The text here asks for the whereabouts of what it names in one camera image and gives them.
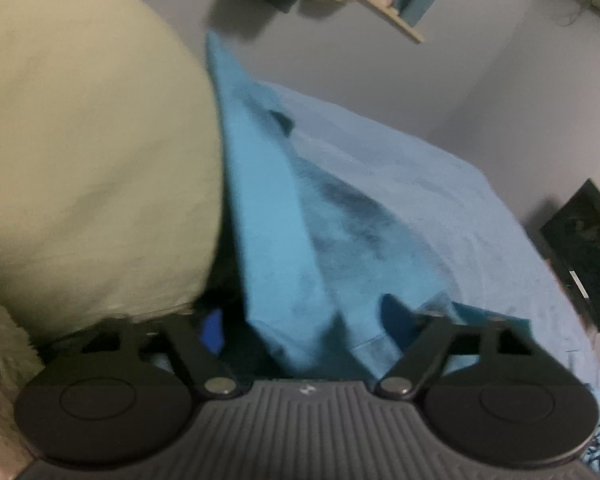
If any wooden window shelf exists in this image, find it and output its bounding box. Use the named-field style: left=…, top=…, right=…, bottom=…
left=357, top=0, right=426, bottom=45

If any teal garment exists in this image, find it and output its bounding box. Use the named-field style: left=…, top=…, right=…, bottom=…
left=205, top=29, right=533, bottom=380

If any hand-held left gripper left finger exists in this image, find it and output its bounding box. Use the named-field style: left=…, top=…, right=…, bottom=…
left=79, top=309, right=238, bottom=402

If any cream pillow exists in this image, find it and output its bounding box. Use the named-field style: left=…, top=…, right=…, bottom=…
left=0, top=0, right=227, bottom=337

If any black monitor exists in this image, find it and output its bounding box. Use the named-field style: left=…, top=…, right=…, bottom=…
left=539, top=178, right=600, bottom=334

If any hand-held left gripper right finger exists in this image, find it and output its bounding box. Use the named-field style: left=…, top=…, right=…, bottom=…
left=375, top=294, right=535, bottom=402

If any light blue bed sheet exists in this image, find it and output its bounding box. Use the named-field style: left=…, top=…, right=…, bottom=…
left=257, top=80, right=600, bottom=480

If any white fluffy blanket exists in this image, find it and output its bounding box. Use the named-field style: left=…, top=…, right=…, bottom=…
left=0, top=277, right=48, bottom=468

